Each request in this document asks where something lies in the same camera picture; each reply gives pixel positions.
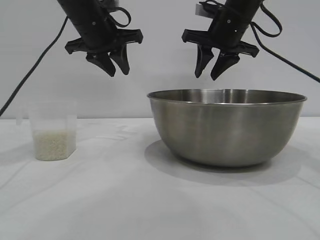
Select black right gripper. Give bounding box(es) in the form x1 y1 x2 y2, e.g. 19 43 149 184
181 9 260 81

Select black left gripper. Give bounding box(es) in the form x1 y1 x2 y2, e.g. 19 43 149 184
64 11 144 78

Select stainless steel mixing bowl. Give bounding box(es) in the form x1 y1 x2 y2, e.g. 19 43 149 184
146 88 308 168

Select clear plastic measuring cup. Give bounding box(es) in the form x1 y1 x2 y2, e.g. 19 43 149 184
16 100 78 161

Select white rice grains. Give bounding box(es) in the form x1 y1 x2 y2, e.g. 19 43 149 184
33 130 77 161

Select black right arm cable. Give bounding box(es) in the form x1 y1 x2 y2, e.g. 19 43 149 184
199 0 320 83

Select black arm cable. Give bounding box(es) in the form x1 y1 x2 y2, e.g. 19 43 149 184
199 0 320 83
0 6 132 116

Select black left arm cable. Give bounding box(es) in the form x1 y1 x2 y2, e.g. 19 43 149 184
0 6 132 116

